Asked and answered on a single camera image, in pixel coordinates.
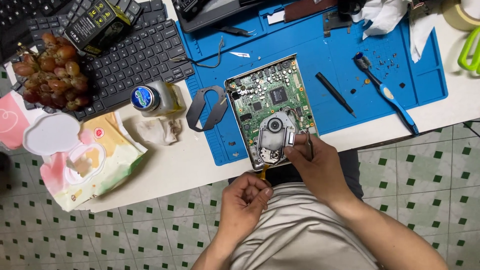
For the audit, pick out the person's beige shirt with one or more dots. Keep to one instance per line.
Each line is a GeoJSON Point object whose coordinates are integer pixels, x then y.
{"type": "Point", "coordinates": [300, 232]}

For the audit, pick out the black keyboard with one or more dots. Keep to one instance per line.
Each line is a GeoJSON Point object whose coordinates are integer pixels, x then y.
{"type": "Point", "coordinates": [135, 60]}

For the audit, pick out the glass bottle with blue cap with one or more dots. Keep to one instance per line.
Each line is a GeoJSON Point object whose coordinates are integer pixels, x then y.
{"type": "Point", "coordinates": [159, 98]}

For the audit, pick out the metal tweezers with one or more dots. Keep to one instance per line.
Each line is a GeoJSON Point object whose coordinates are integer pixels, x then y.
{"type": "Point", "coordinates": [309, 144]}

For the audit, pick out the white crumpled tissue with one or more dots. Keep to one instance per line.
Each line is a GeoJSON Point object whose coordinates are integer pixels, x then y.
{"type": "Point", "coordinates": [386, 17]}

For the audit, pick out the bunch of red grapes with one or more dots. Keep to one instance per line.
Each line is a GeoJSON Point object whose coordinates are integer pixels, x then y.
{"type": "Point", "coordinates": [52, 75]}

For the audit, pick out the black round object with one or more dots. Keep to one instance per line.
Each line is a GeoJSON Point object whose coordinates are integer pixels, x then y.
{"type": "Point", "coordinates": [350, 5]}

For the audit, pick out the beige tape roll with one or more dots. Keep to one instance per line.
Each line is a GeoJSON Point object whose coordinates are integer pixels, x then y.
{"type": "Point", "coordinates": [459, 17]}

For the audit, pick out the pink packet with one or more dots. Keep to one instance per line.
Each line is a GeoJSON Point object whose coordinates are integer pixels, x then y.
{"type": "Point", "coordinates": [11, 120]}

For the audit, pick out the black spudger tool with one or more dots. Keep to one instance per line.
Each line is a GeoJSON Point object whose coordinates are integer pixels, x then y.
{"type": "Point", "coordinates": [334, 93]}

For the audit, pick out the scattered small screws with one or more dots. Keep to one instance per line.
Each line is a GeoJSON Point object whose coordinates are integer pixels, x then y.
{"type": "Point", "coordinates": [386, 62]}

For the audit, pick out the black plastic gasket sheet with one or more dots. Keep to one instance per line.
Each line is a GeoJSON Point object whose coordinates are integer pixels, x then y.
{"type": "Point", "coordinates": [198, 112]}

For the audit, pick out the black box with yellow print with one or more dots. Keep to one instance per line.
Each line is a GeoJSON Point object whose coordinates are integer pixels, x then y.
{"type": "Point", "coordinates": [97, 24]}

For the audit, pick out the white paper scrap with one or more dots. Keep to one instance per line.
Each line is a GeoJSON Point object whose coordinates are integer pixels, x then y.
{"type": "Point", "coordinates": [240, 54]}

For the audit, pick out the person's right hand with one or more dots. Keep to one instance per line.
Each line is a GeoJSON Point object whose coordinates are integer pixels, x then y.
{"type": "Point", "coordinates": [322, 176]}

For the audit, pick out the person's left hand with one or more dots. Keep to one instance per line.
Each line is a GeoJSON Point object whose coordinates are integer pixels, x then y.
{"type": "Point", "coordinates": [240, 210]}

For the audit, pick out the brown strip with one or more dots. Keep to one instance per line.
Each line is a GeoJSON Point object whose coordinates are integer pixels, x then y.
{"type": "Point", "coordinates": [307, 9]}

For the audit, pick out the silver optical drive unit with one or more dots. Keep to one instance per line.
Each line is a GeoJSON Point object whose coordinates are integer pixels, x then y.
{"type": "Point", "coordinates": [273, 137]}

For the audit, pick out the black tweezers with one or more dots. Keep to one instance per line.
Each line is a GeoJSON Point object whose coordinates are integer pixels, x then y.
{"type": "Point", "coordinates": [234, 30]}

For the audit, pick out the green scissors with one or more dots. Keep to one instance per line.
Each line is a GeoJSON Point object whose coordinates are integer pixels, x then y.
{"type": "Point", "coordinates": [468, 52]}

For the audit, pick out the green circuit board device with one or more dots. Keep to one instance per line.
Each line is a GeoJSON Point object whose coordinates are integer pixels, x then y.
{"type": "Point", "coordinates": [268, 93]}

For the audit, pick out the black laptop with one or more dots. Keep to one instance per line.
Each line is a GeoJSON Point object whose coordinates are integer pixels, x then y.
{"type": "Point", "coordinates": [210, 13]}

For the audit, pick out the grey metal bracket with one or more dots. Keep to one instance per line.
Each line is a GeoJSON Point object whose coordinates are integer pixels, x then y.
{"type": "Point", "coordinates": [333, 19]}

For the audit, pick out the person's dark trousers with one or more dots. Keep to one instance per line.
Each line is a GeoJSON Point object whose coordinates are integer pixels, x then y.
{"type": "Point", "coordinates": [348, 165]}

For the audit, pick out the dark keyboard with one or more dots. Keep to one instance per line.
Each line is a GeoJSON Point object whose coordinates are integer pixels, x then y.
{"type": "Point", "coordinates": [18, 22]}

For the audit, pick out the blue silicone repair mat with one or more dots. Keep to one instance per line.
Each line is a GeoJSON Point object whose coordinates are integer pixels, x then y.
{"type": "Point", "coordinates": [330, 52]}

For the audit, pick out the small white card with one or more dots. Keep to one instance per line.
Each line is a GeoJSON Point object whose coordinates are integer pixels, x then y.
{"type": "Point", "coordinates": [275, 17]}

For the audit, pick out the blue toothbrush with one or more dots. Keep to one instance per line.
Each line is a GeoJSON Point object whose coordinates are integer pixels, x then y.
{"type": "Point", "coordinates": [388, 93]}

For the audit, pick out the wet wipes pack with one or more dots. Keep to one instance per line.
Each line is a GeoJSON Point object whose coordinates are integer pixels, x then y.
{"type": "Point", "coordinates": [93, 161]}

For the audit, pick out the dirty crumpled tissue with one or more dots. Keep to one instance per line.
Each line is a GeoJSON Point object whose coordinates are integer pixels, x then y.
{"type": "Point", "coordinates": [157, 131]}

